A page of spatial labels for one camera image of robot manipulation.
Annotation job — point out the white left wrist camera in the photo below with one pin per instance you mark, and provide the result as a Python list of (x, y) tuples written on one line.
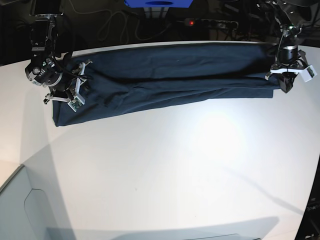
[(308, 73)]

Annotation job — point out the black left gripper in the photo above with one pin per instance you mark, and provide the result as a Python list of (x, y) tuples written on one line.
[(289, 63)]

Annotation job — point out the black power strip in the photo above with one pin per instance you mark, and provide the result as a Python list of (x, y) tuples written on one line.
[(211, 23)]

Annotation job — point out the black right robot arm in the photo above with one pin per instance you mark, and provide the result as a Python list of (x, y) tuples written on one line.
[(44, 69)]

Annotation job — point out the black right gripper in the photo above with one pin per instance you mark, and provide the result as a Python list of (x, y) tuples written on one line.
[(68, 86)]

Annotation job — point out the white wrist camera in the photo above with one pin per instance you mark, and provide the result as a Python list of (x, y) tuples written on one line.
[(76, 103), (308, 73)]

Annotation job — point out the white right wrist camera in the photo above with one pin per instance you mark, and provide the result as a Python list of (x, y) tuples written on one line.
[(76, 103)]

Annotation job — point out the blue box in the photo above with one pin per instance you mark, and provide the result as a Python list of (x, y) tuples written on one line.
[(158, 3)]

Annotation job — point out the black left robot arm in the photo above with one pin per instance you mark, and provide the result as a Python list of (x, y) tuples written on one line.
[(293, 26)]

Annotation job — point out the dark blue T-shirt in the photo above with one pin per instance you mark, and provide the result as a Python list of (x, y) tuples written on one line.
[(137, 79)]

